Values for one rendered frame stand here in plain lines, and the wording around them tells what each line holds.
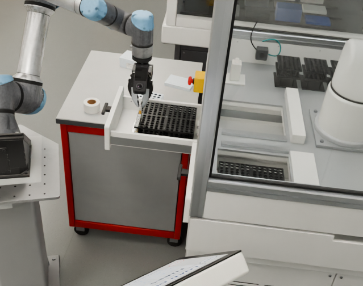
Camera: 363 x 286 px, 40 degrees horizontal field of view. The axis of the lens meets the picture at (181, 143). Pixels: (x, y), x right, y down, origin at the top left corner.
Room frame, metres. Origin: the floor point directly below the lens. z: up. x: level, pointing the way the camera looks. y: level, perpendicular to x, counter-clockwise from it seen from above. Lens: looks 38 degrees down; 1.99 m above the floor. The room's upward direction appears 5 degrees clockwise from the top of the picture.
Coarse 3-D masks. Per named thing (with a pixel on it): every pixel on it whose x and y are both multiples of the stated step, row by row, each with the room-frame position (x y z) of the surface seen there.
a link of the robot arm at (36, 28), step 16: (32, 0) 1.76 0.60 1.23; (32, 16) 1.74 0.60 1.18; (48, 16) 1.77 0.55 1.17; (32, 32) 1.70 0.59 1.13; (32, 48) 1.67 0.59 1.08; (32, 64) 1.64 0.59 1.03; (16, 80) 1.59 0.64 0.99; (32, 80) 1.60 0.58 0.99; (32, 96) 1.57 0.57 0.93; (16, 112) 1.53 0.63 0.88; (32, 112) 1.56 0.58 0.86
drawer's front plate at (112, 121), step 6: (120, 90) 1.68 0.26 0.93; (120, 96) 1.65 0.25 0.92; (114, 102) 1.59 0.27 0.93; (120, 102) 1.65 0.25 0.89; (114, 108) 1.55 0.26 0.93; (120, 108) 1.65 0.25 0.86; (114, 114) 1.52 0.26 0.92; (120, 114) 1.65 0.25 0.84; (108, 120) 1.47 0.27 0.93; (114, 120) 1.52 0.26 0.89; (108, 126) 1.43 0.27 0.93; (114, 126) 1.52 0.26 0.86; (108, 132) 1.43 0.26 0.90; (108, 138) 1.43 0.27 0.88; (108, 144) 1.43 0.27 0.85
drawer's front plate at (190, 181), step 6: (192, 150) 1.34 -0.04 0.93; (192, 156) 1.31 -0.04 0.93; (192, 162) 1.28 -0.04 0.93; (192, 168) 1.25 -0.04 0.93; (192, 174) 1.22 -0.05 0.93; (192, 180) 1.19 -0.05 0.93; (186, 192) 1.13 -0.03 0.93; (186, 198) 1.10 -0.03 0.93; (186, 204) 1.10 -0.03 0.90; (186, 210) 1.10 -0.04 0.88; (186, 216) 1.10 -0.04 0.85
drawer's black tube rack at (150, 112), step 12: (144, 108) 1.61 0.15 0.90; (168, 108) 1.62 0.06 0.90; (180, 108) 1.64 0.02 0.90; (192, 108) 1.64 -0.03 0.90; (144, 120) 1.54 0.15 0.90; (156, 120) 1.54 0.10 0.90; (168, 120) 1.55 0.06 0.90; (180, 120) 1.55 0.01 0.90; (192, 120) 1.56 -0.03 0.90; (144, 132) 1.49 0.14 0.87; (156, 132) 1.51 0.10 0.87; (168, 132) 1.51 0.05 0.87; (180, 132) 1.48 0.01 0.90; (192, 132) 1.49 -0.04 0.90
